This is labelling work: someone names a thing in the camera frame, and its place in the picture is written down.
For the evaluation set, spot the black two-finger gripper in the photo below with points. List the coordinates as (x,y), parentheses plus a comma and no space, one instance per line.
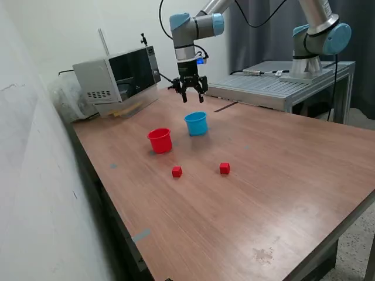
(188,71)

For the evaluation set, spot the red cube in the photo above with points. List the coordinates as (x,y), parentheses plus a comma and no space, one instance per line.
(224,169)
(176,172)

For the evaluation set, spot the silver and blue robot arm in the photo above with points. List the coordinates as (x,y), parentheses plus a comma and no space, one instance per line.
(187,32)

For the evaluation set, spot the blue round bin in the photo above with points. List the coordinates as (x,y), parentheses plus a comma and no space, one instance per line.
(197,126)

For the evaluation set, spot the red round bin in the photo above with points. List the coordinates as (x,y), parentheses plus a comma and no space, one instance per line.
(160,143)

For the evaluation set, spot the dark brown tape strip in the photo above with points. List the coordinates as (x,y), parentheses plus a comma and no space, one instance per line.
(225,106)

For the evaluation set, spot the slotted aluminium robot stand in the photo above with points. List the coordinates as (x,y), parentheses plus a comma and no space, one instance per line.
(252,85)

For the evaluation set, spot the wooden shim pieces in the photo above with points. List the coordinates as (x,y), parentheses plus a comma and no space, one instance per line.
(117,113)

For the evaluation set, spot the dark grey curtain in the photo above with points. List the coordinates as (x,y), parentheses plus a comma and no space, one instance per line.
(263,44)

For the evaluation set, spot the white warning tag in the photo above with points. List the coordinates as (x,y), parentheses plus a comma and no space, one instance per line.
(279,73)

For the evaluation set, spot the silver microwave oven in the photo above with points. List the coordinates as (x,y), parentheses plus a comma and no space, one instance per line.
(96,79)

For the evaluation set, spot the aluminium robot mounting plate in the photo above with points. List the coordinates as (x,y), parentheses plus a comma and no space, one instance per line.
(293,79)

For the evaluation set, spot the clear plastic bag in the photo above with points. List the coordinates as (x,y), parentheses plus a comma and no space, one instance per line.
(67,99)

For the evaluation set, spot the long grey tape strip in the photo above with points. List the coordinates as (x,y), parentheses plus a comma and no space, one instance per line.
(141,235)

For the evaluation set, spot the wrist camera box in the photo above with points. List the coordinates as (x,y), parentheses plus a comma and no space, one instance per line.
(200,61)

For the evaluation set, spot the black camera mount stud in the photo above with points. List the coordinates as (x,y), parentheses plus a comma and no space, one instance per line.
(143,41)

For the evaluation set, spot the white wall strip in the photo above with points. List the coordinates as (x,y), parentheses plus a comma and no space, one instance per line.
(104,42)

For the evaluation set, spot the grey metal table bracket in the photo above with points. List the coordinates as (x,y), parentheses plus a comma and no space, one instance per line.
(137,257)

